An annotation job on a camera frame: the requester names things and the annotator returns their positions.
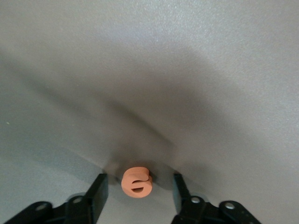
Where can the orange letter e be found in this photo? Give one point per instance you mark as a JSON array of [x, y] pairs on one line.
[[127, 184]]

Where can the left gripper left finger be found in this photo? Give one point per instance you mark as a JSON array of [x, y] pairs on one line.
[[77, 210]]

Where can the brown table cover sheet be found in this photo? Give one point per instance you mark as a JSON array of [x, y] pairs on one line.
[[149, 70]]

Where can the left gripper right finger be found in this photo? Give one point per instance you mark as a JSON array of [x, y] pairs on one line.
[[198, 212]]

